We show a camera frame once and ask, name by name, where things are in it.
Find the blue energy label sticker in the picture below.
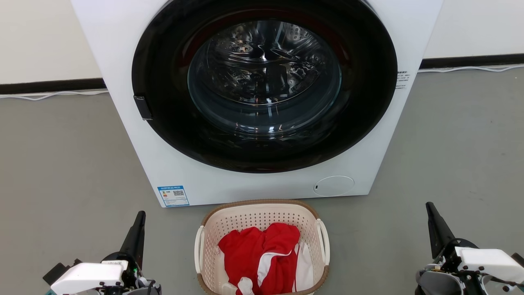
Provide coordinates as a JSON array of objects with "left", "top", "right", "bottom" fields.
[{"left": 157, "top": 186, "right": 190, "bottom": 207}]

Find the black door latch handle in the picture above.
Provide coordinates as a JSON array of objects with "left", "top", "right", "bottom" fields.
[{"left": 133, "top": 95, "right": 153, "bottom": 121}]

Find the steel washing machine drum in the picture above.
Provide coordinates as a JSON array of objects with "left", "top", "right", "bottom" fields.
[{"left": 187, "top": 20, "right": 342, "bottom": 139}]

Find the white front-load washing machine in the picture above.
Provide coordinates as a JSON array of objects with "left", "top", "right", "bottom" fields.
[{"left": 70, "top": 0, "right": 444, "bottom": 208}]

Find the black baseboard strip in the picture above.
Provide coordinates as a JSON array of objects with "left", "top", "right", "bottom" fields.
[
  {"left": 420, "top": 54, "right": 524, "bottom": 69},
  {"left": 0, "top": 78, "right": 107, "bottom": 95}
]

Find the cream perforated laundry basket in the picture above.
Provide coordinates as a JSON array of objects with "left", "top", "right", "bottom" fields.
[{"left": 194, "top": 199, "right": 330, "bottom": 295}]

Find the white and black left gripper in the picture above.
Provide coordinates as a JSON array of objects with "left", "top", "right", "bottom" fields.
[{"left": 43, "top": 211, "right": 162, "bottom": 295}]

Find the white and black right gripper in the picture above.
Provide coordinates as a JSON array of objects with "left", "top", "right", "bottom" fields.
[{"left": 425, "top": 202, "right": 524, "bottom": 295}]

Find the red garment with white stripe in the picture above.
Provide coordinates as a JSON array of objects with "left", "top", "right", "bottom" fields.
[{"left": 218, "top": 222, "right": 301, "bottom": 295}]

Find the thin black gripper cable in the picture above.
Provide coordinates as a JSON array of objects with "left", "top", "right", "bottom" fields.
[{"left": 434, "top": 238, "right": 479, "bottom": 265}]

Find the small printed text label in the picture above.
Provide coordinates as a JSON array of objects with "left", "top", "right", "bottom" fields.
[{"left": 395, "top": 70, "right": 410, "bottom": 91}]

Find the round black washing machine door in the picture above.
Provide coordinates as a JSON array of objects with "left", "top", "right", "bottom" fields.
[{"left": 131, "top": 0, "right": 398, "bottom": 174}]

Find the round white filter cover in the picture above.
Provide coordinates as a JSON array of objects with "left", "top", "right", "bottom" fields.
[{"left": 314, "top": 176, "right": 355, "bottom": 197}]

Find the white floor cable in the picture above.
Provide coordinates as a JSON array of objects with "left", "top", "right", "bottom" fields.
[
  {"left": 418, "top": 64, "right": 524, "bottom": 73},
  {"left": 0, "top": 90, "right": 109, "bottom": 101}
]

